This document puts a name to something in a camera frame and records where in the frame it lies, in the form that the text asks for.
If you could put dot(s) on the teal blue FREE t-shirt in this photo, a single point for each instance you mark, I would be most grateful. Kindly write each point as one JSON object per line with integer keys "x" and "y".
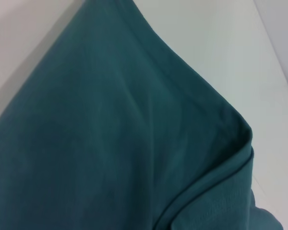
{"x": 110, "y": 119}

